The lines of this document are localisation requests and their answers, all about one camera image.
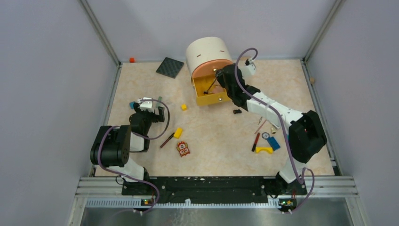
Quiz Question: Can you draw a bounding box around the yellow drawer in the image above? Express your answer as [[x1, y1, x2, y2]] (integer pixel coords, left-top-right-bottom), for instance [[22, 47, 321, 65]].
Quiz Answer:
[[192, 74, 230, 106]]

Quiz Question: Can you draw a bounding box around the black makeup brush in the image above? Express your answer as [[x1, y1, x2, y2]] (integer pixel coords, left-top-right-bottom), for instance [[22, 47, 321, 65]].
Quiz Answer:
[[203, 78, 217, 95]]

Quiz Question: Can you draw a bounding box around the cream round drawer organizer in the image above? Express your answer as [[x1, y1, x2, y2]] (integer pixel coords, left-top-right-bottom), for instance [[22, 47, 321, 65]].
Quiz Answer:
[[186, 37, 233, 78]]

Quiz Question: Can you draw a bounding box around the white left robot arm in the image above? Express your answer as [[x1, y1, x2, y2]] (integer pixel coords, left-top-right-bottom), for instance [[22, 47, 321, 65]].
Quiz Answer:
[[89, 97, 170, 195]]

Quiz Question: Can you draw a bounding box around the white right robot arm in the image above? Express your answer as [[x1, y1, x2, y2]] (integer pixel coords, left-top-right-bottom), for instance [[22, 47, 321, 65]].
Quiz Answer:
[[215, 63, 327, 194]]

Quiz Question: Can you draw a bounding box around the wooden block at back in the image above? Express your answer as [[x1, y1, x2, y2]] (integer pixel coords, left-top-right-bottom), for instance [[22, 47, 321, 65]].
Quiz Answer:
[[239, 56, 252, 61]]

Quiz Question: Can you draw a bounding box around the dark red lip gloss tube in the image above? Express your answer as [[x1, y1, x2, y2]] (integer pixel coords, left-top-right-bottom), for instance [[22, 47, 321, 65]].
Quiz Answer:
[[160, 133, 175, 148]]

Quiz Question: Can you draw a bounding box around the yellow rectangular block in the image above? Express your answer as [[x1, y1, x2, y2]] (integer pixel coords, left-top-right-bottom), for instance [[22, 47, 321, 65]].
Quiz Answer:
[[174, 128, 183, 139]]

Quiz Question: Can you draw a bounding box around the red owl number puzzle piece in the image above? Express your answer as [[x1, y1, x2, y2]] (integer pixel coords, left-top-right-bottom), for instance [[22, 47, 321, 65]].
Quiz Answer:
[[176, 141, 191, 157]]

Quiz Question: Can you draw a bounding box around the black textured square mat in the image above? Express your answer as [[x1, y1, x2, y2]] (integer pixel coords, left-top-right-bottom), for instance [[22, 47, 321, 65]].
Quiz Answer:
[[156, 57, 184, 79]]

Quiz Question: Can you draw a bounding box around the red black pen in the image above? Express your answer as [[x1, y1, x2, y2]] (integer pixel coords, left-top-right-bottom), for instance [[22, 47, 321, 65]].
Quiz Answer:
[[251, 132, 260, 152]]

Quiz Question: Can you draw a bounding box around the round small watch dial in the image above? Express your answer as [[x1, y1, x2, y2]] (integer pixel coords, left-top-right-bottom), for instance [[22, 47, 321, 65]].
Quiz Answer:
[[262, 132, 270, 140]]

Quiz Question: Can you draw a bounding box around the blue rectangular block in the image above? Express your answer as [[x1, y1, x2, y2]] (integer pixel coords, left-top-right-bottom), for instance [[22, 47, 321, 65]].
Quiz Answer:
[[267, 137, 280, 151]]

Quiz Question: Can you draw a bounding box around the yellow arch block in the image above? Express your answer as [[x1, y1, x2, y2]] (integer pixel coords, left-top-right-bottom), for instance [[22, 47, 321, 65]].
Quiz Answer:
[[255, 146, 274, 154]]

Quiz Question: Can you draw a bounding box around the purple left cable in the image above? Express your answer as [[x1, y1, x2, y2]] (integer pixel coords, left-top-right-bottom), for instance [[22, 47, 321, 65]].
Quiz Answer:
[[97, 98, 171, 215]]

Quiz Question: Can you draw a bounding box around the purple cable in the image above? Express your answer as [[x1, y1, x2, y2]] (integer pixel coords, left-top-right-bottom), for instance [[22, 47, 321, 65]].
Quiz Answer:
[[97, 98, 171, 215], [234, 48, 315, 213]]

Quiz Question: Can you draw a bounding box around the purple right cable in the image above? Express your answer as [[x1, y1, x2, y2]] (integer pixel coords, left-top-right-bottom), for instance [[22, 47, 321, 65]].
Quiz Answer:
[[234, 48, 315, 213]]

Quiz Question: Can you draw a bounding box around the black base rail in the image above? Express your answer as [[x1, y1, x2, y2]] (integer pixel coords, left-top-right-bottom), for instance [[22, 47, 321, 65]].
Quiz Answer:
[[121, 176, 307, 204]]

